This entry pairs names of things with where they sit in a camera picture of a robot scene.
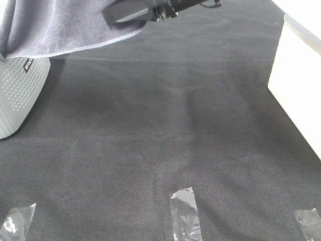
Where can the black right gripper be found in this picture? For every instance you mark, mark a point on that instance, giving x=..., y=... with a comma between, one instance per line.
x=131, y=10

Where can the grey-blue towel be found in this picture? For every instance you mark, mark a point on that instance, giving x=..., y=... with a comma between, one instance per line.
x=37, y=29

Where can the black table cloth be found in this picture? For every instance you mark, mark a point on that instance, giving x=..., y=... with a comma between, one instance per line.
x=117, y=130

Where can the grey perforated plastic basket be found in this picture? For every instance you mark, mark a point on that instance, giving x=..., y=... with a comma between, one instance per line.
x=22, y=80

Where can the white storage box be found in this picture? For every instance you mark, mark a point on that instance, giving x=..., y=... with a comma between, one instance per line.
x=295, y=79

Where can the middle clear tape strip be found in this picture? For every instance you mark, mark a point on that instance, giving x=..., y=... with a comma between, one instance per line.
x=185, y=216

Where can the clear tape strip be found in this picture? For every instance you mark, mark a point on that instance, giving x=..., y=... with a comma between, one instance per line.
x=17, y=223
x=185, y=216
x=309, y=223

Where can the left clear tape strip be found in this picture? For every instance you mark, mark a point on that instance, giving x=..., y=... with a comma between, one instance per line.
x=17, y=223

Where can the right clear tape strip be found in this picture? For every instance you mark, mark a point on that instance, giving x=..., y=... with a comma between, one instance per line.
x=309, y=223

